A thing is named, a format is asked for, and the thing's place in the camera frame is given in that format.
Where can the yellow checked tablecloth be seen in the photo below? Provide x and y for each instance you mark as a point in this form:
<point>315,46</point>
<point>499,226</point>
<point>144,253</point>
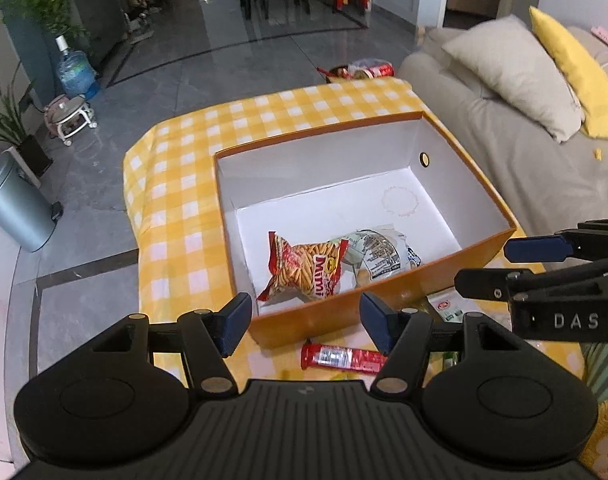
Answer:
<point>184,185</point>

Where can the white silver snack bag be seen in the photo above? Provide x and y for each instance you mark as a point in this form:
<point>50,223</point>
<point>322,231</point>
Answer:
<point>379,255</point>

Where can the grey pedal trash can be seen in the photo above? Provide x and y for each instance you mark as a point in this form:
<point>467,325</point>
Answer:
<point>14,205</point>

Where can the white packet with green print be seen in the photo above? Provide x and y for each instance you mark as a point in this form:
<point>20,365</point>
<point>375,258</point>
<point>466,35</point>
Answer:
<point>444,307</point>

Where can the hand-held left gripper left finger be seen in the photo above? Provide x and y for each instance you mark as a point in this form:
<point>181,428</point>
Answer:
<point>236,322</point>

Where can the small yellow scrap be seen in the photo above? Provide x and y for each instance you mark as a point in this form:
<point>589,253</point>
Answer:
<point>598,154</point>

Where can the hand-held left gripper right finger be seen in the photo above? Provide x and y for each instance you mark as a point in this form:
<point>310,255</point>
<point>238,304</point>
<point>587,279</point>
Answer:
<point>376,322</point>

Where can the waste basket with wrappers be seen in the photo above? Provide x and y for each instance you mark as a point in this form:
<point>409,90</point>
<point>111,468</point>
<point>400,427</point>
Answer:
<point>364,71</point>

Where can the yellow floral blanket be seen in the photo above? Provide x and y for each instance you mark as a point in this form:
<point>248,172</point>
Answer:
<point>606,410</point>

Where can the yellow pillow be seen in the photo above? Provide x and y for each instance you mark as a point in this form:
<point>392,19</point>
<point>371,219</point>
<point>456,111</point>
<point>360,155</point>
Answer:
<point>584,75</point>

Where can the white pink low stool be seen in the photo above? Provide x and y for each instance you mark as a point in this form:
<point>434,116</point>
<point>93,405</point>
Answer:
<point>69,115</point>

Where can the red snack bar packet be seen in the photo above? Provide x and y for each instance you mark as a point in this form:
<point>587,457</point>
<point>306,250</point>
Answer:
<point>336,357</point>

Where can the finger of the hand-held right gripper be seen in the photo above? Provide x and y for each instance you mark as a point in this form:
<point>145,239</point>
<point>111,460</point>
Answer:
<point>484,285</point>
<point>534,249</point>

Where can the beige sofa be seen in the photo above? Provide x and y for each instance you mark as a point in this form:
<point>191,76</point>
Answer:
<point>509,175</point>

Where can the orange cardboard box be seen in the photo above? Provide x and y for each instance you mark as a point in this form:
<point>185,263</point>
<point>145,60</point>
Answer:
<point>309,321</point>

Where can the beige pillow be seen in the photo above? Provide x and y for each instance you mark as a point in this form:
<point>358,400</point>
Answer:
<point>514,67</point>

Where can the red orange snack stick bag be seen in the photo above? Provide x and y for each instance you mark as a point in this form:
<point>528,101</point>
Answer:
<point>304,266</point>

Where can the small green packet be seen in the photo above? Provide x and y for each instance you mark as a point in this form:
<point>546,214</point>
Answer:
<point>450,360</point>

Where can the grey cabinet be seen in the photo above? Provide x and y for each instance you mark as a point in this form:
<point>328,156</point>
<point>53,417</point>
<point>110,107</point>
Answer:
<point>99,15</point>

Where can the potted plant with long leaves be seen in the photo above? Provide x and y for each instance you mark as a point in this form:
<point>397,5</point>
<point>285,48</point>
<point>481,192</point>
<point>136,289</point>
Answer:
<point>6,120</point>

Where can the blue water jug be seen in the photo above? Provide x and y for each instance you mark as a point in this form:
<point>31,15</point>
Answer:
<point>76,75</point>

